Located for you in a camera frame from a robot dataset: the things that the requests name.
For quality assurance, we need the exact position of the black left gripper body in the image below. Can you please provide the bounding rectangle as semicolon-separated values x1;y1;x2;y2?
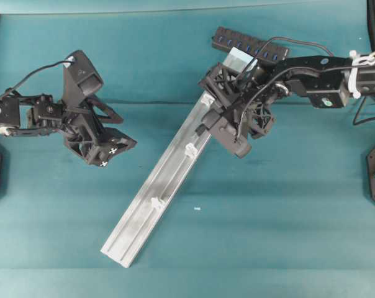
25;94;105;166

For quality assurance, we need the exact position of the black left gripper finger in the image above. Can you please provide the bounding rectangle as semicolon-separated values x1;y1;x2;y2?
86;95;123;124
97;127;137;166

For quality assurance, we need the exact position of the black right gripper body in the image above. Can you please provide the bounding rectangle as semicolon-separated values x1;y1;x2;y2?
199;63;274;140

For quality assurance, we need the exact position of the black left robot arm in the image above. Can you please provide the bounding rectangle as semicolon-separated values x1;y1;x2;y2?
0;91;137;167

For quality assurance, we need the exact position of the black USB hub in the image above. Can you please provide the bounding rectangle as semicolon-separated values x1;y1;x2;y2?
212;27;289;65

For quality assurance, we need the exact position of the teal table cloth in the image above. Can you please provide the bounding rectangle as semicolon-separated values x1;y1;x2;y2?
0;1;375;297

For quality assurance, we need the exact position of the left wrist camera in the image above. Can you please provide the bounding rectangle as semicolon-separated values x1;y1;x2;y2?
62;50;104;107

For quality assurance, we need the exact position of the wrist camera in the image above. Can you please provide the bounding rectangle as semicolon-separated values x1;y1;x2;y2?
62;50;104;107
202;109;251;158

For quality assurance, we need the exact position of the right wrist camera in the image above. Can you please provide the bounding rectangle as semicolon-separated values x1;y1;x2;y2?
202;109;251;158

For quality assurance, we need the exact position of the white middle ring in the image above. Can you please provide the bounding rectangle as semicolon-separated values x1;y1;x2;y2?
184;142;198;159

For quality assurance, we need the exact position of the silver aluminium rail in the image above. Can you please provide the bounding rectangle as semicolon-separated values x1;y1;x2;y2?
99;47;258;269

